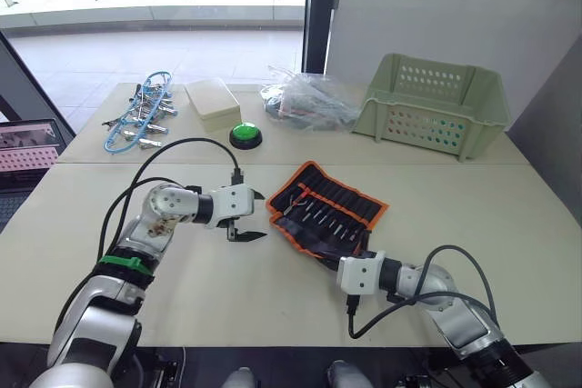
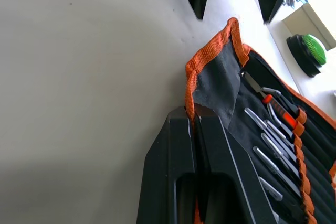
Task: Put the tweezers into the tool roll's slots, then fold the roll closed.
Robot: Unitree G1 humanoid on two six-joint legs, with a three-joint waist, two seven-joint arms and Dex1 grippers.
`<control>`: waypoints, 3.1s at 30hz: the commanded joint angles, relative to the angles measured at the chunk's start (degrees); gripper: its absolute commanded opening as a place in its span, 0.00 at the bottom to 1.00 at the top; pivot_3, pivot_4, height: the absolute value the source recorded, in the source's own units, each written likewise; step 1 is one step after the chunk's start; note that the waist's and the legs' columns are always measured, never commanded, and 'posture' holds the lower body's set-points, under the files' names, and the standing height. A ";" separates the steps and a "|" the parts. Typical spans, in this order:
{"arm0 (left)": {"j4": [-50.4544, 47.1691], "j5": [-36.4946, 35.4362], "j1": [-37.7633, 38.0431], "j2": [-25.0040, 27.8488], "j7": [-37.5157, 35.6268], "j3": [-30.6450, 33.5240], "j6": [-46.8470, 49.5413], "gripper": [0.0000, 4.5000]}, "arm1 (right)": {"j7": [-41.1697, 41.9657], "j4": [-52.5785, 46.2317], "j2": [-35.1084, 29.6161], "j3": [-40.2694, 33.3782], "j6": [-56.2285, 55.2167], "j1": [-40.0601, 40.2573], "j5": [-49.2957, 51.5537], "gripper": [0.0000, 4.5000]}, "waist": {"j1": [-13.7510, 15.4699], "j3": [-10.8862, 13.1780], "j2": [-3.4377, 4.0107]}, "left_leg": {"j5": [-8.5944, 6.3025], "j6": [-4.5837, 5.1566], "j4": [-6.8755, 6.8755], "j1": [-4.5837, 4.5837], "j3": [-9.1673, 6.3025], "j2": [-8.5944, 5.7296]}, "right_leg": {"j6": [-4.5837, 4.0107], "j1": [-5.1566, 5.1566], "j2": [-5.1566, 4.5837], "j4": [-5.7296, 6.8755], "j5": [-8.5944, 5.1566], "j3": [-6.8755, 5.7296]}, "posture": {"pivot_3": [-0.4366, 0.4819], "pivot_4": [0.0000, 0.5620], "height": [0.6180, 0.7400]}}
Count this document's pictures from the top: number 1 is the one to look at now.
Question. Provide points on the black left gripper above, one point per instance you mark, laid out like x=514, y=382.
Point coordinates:
x=232, y=228

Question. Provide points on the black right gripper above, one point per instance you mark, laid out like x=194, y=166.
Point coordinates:
x=338, y=264

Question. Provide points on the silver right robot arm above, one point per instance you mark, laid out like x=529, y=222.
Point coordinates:
x=459, y=315

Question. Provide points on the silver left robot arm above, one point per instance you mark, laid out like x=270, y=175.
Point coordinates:
x=109, y=315

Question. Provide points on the silver straight tweezers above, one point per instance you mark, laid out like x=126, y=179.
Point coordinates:
x=341, y=228
x=321, y=215
x=332, y=223
x=310, y=211

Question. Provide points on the red-tipped curved tweezers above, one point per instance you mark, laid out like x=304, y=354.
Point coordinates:
x=295, y=203

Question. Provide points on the black orange-edged tool roll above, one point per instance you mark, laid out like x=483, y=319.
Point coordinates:
x=327, y=206

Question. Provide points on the green push button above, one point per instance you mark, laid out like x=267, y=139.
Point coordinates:
x=245, y=134

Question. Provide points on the grey rounded shape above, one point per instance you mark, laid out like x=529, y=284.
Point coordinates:
x=241, y=379
x=348, y=375

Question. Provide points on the beige lidded box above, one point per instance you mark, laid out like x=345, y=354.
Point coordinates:
x=213, y=104

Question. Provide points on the clear plastic bag of parts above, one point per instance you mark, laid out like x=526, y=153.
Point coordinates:
x=309, y=104

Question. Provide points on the silver metal clip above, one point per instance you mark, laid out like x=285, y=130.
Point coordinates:
x=159, y=101
x=132, y=134
x=150, y=142
x=166, y=112

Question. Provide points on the pale green perforated basket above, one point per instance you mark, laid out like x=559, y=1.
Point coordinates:
x=432, y=106

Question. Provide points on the open laptop computer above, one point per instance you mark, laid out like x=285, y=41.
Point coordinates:
x=25, y=156

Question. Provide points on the white partition board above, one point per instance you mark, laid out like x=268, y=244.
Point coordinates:
x=454, y=11

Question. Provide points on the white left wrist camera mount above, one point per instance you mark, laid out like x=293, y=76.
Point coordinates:
x=233, y=205

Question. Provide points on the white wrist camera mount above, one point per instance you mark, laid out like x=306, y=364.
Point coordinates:
x=361, y=273
x=233, y=205

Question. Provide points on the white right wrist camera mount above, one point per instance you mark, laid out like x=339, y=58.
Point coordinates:
x=361, y=273

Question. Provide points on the dark door frame post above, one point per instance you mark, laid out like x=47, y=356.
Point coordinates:
x=318, y=11

